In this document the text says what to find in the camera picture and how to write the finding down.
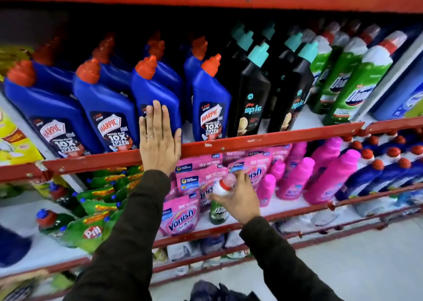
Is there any person's left hand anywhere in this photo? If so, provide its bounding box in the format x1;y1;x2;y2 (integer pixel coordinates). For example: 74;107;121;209
139;100;182;176

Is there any person's right hand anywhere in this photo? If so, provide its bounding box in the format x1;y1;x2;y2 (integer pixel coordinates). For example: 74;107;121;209
210;170;262;225

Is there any green white-topped cleaner bottle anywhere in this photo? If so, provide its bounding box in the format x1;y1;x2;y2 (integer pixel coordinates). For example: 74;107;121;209
209;174;237;225

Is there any blue toilet cleaner bottle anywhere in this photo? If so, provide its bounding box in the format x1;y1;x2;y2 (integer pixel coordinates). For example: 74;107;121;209
130;55;183;143

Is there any person's right forearm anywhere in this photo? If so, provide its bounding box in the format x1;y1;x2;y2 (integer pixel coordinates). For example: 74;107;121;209
239;216;344;301

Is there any person's left forearm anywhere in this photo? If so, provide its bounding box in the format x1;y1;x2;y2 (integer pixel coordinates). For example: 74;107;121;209
63;169;172;301

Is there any stack of pink detergent pouches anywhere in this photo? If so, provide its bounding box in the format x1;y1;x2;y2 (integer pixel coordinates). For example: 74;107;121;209
159;144;293;238

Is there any row of blue cleaner bottles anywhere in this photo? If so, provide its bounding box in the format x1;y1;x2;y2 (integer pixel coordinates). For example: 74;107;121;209
3;31;232;159

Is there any white refill pouch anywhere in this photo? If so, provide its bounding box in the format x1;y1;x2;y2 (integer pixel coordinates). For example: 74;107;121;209
166;241;203;263

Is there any red metal shelf rack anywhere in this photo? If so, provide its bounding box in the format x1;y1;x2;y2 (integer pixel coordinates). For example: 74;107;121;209
0;0;423;301

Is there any row of black teal-capped bottles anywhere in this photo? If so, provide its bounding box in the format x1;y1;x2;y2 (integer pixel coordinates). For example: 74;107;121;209
226;22;319;138

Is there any dark plastic bag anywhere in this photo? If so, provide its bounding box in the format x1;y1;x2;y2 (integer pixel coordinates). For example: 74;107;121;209
189;280;262;301

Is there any dark green dish soap bottle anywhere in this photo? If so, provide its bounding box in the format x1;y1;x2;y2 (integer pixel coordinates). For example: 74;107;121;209
49;183;81;214
36;208;77;238

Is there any row of pink bottles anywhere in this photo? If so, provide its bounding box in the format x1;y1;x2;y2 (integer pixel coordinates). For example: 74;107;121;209
256;136;361;207

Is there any pile of green soap pouches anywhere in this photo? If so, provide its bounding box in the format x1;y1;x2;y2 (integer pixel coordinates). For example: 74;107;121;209
61;165;145;255

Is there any yellow cleaning product packet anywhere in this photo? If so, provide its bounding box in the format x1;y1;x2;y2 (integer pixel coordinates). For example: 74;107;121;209
0;107;44;166

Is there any row of navy red-capped bottles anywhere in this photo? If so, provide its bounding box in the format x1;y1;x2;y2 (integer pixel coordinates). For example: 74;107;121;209
334;129;423;202

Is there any dark blue pouch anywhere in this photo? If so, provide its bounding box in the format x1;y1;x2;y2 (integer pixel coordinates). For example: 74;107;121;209
0;224;32;268

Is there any row of green cleaner bottles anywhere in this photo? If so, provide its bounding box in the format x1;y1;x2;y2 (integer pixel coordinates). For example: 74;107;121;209
307;18;408;126

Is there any light blue cleaner bottle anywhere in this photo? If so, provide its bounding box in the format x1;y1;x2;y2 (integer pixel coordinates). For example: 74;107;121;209
373;53;423;121

